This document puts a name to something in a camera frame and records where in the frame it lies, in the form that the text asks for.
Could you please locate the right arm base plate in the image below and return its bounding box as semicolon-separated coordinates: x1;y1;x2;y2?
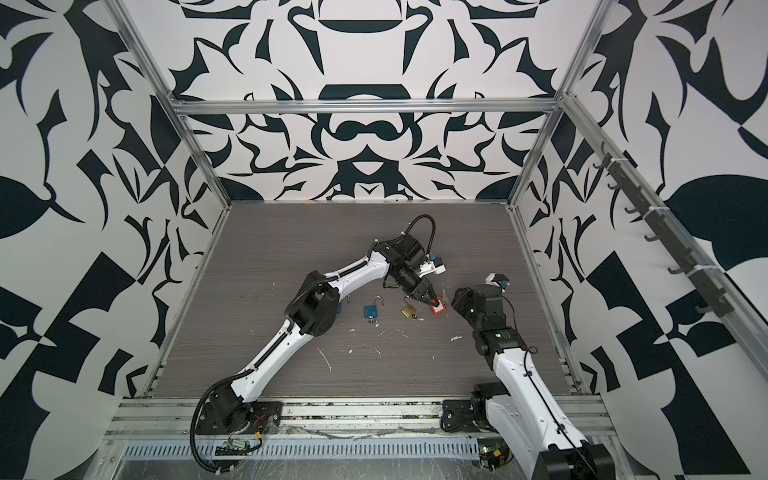
440;398;486;433

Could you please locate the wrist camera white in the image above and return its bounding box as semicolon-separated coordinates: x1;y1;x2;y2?
418;254;446;278
485;273;510;290

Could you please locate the grey wall hook rail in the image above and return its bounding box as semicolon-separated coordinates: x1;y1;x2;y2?
595;153;736;318

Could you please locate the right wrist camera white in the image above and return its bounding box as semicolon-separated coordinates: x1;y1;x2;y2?
485;273;510;290

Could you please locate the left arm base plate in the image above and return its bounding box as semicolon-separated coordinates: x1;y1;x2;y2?
194;401;284;435

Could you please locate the red padlock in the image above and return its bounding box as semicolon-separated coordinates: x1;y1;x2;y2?
430;297;446;316

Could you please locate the white slotted cable duct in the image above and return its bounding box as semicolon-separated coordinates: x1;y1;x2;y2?
122;437;480;461

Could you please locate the brass padlock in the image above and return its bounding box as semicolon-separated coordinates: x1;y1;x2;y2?
401;296;418;319

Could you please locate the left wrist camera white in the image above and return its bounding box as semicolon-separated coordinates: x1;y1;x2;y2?
418;254;446;278

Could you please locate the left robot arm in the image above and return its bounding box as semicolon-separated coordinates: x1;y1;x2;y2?
189;234;446;435

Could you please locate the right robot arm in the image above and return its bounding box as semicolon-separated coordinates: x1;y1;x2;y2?
451;284;616;479

